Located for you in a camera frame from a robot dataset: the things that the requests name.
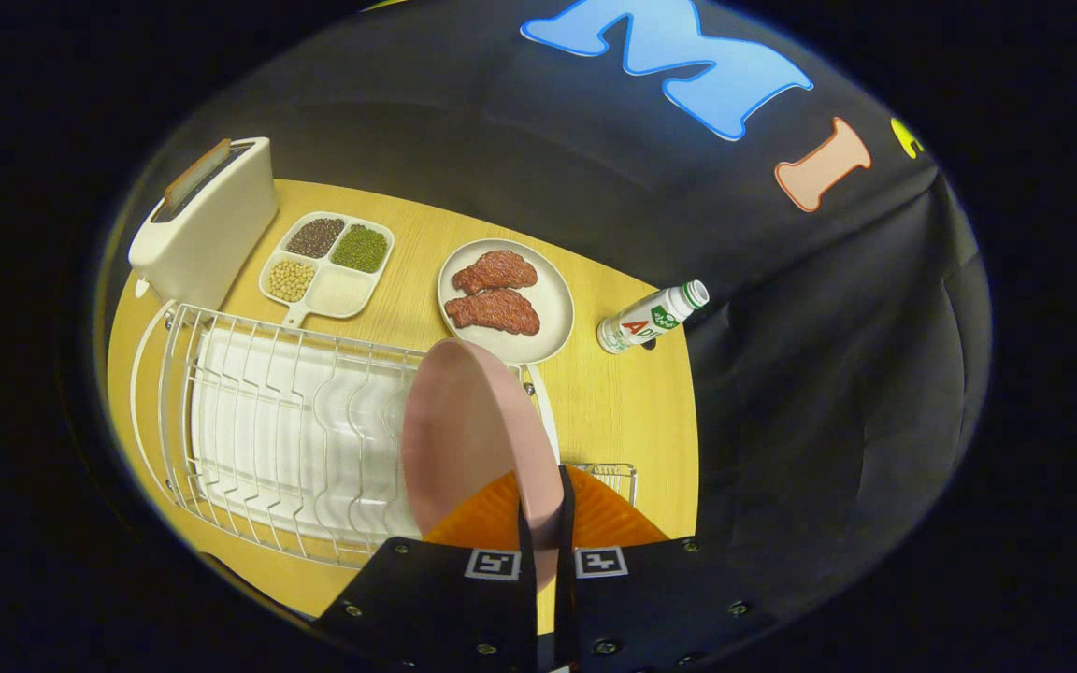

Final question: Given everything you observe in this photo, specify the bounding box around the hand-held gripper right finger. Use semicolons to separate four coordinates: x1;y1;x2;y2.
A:
553;463;783;673

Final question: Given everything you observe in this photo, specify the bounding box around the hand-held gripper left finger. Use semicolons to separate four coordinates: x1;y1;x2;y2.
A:
314;467;540;673

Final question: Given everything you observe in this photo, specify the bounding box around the metal wire cutlery basket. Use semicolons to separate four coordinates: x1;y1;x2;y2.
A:
576;461;639;506

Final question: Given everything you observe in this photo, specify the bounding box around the pink plate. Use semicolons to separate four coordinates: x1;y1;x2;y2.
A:
401;338;565;618

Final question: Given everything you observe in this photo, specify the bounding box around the white wire dish rack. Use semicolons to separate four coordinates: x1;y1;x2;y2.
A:
130;299;563;569

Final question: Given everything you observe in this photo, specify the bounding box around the beige plate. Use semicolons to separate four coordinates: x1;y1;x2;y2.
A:
437;238;576;365

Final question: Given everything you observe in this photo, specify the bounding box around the white drip tray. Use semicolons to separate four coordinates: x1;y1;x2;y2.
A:
191;327;427;543

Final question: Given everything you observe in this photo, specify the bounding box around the white drink bottle green label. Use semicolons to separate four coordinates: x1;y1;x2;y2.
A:
596;279;710;355

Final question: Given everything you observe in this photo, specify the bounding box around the black backdrop cloth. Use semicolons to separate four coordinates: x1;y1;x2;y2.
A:
118;0;993;646

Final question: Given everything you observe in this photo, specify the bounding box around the brown meat slice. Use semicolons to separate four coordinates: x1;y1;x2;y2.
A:
444;288;542;337
451;250;539;296

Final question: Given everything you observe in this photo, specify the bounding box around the pile of white rice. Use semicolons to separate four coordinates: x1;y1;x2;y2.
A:
309;269;373;317

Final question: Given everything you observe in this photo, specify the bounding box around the white divided tray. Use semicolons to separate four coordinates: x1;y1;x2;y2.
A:
259;211;396;328

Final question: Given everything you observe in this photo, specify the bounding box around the pile of yellow soybeans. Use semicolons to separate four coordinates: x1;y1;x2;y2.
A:
267;259;317;303

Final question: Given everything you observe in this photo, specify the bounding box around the pile of green beans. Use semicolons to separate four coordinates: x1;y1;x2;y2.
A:
330;224;390;274

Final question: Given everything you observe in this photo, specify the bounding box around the pile of dark beans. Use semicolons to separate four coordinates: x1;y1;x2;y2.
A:
286;217;347;260

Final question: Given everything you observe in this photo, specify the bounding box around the white toaster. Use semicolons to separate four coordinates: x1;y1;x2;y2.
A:
127;136;280;314

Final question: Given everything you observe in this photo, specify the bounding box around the toast slice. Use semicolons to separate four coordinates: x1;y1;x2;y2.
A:
163;138;233;211

